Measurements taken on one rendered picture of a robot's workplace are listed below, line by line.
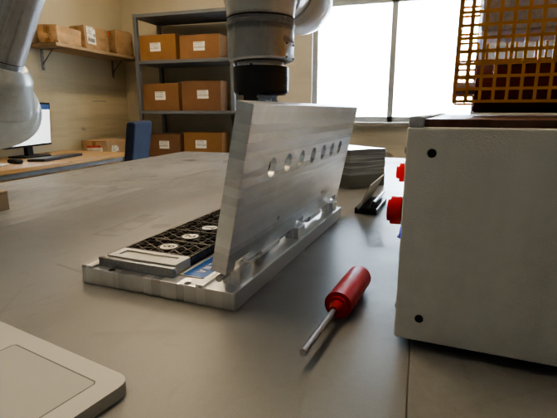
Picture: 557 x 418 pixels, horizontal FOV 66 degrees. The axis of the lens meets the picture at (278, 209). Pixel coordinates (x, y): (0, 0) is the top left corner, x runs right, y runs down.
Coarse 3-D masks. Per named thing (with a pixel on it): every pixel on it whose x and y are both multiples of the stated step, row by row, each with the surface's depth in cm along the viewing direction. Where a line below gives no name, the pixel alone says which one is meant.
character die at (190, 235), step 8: (168, 232) 62; (176, 232) 62; (184, 232) 62; (192, 232) 62; (200, 232) 62; (176, 240) 58; (184, 240) 58; (192, 240) 58; (200, 240) 58; (208, 240) 58
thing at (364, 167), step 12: (348, 156) 113; (360, 156) 114; (372, 156) 116; (384, 156) 119; (348, 168) 113; (360, 168) 115; (372, 168) 117; (384, 168) 120; (348, 180) 114; (360, 180) 115; (372, 180) 118; (384, 180) 120
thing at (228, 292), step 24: (336, 216) 81; (288, 240) 62; (312, 240) 68; (96, 264) 52; (240, 264) 48; (264, 264) 53; (120, 288) 50; (144, 288) 49; (168, 288) 47; (192, 288) 46; (216, 288) 45; (240, 288) 45
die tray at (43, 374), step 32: (0, 352) 35; (32, 352) 35; (64, 352) 35; (0, 384) 31; (32, 384) 31; (64, 384) 31; (96, 384) 31; (0, 416) 28; (32, 416) 28; (64, 416) 28
